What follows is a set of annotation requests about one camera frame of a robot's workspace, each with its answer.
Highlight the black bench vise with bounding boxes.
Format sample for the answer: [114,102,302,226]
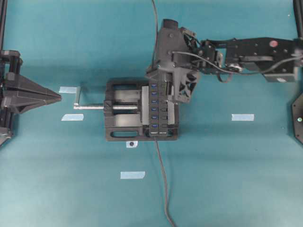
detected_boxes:
[73,78,179,141]

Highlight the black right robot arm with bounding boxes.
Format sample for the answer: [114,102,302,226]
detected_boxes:
[146,27,303,103]

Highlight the black hub power cable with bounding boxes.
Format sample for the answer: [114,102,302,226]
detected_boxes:
[153,137,177,227]

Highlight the black multiport USB hub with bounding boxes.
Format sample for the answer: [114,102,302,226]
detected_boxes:
[149,81,168,137]

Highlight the blue tape strip bottom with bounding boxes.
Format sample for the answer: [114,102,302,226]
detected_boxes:
[120,171,145,180]

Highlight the black aluminium frame rail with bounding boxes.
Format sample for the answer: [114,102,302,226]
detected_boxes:
[293,0,303,38]

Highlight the blue tape strip middle left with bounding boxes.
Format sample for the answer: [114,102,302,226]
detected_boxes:
[61,113,84,121]

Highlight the blue tape strip right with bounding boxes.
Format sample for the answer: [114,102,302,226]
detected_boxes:
[232,113,255,122]

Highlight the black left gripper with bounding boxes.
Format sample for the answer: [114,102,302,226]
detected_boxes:
[0,51,61,147]

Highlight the blue tape strip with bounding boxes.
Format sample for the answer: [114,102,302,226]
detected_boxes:
[59,86,77,94]
[61,113,84,121]
[232,113,255,122]
[120,171,145,180]

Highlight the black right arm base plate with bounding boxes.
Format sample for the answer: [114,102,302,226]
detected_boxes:
[291,94,303,144]

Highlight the small black screw on tape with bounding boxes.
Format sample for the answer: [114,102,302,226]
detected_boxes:
[126,141,138,148]

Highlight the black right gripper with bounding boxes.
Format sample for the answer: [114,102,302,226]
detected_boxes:
[146,53,201,103]

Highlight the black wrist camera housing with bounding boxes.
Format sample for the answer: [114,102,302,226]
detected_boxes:
[155,19,187,65]

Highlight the blue tape strip upper left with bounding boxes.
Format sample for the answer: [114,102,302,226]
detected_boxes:
[59,86,77,94]

